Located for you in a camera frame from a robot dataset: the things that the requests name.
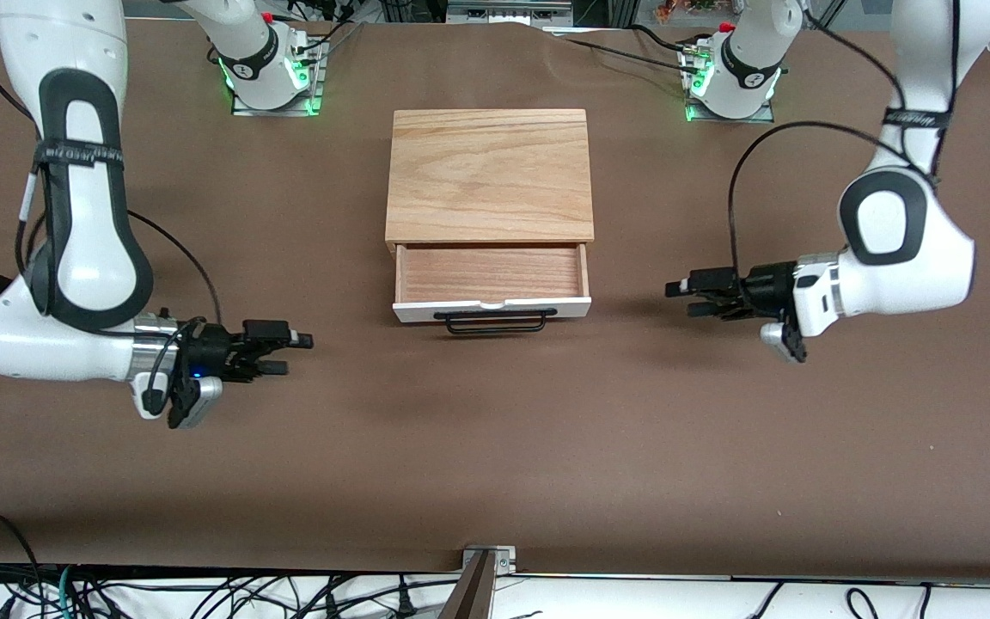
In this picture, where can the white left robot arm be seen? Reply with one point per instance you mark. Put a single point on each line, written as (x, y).
(907, 266)

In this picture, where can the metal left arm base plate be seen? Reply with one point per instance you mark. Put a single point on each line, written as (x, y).
(766, 112)

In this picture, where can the grey electronics box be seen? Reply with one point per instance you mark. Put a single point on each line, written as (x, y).
(508, 10)

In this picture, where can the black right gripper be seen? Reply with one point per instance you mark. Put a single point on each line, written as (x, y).
(208, 345)

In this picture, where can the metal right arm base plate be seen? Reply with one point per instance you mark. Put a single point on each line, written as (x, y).
(316, 82)

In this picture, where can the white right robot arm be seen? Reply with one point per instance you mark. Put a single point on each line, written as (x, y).
(74, 258)

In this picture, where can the dark metal mount bar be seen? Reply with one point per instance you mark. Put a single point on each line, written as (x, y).
(469, 593)

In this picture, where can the orange background clutter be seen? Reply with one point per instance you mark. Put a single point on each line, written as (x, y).
(684, 10)

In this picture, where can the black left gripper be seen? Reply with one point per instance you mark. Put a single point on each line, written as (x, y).
(768, 284)

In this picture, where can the light wooden drawer cabinet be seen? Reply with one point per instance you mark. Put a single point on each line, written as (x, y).
(486, 172)

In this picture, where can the small metal clamp bracket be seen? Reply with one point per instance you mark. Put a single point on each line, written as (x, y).
(504, 554)

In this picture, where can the brown paper table cover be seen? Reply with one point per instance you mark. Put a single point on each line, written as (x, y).
(495, 447)

